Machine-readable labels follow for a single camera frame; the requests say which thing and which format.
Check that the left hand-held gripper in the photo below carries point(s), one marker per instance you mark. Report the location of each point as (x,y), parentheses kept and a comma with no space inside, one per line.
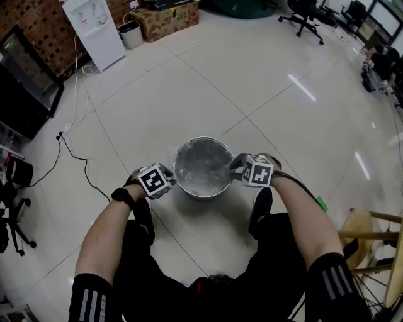
(153,180)

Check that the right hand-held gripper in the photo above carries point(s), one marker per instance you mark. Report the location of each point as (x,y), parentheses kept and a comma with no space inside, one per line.
(259,173)

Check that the clear plastic trash bag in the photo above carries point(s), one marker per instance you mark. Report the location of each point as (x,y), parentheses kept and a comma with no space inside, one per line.
(201,163)

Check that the silver metal wastebasket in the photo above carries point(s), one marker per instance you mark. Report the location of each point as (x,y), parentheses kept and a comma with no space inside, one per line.
(204,193)

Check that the person's right forearm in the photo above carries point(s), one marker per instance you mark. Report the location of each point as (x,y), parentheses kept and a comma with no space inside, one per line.
(305,226)

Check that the person's left forearm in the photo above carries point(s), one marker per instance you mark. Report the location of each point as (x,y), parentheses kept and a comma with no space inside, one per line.
(104,232)

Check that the dark green bag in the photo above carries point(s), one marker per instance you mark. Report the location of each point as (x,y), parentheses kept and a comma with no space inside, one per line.
(245,7)

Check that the black wristwatch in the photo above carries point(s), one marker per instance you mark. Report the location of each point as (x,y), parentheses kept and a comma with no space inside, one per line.
(122,196)

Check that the person's black right shoe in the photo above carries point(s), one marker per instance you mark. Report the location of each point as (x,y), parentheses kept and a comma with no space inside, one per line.
(261,210)

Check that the person's black shoe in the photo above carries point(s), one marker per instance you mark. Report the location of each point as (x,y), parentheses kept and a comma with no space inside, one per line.
(261,210)
(145,220)

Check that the person's black left shoe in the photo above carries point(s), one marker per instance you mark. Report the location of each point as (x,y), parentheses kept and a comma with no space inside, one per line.
(145,220)

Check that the green flat object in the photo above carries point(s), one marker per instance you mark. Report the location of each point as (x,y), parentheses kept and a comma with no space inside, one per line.
(322,203)

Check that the white power strip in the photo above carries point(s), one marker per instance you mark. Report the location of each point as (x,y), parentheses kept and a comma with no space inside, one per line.
(66,128)

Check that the person's black trousers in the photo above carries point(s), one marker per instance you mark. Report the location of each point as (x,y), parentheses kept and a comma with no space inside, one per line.
(163,292)

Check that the person's black striped shirt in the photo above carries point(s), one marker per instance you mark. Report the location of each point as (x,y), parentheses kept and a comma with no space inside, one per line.
(91,298)

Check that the black cylindrical container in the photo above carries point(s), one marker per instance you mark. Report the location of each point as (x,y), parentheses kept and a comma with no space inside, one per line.
(19,171)

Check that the black office chair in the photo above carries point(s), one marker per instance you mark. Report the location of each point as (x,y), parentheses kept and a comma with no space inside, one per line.
(303,14)
(354,14)
(12,220)

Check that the small white bin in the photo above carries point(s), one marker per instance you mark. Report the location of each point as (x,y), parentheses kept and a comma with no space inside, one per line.
(131,36)

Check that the clear plastic storage box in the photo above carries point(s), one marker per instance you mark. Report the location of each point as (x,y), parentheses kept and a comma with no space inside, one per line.
(9,138)

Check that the white water dispenser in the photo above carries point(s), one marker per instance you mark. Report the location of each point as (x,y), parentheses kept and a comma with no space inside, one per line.
(97,34)

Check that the black glass-front cabinet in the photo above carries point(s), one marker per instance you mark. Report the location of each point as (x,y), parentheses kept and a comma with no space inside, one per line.
(22,94)

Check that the brown cardboard box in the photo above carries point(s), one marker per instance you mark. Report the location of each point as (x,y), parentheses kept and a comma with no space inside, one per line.
(167,23)

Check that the wooden stool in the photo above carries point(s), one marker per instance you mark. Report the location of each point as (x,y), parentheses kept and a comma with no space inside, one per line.
(395,276)

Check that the flat black box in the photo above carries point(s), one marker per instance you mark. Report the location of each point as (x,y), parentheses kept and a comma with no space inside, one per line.
(170,3)

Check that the white wall socket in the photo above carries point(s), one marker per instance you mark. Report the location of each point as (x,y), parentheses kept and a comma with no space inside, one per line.
(133,4)

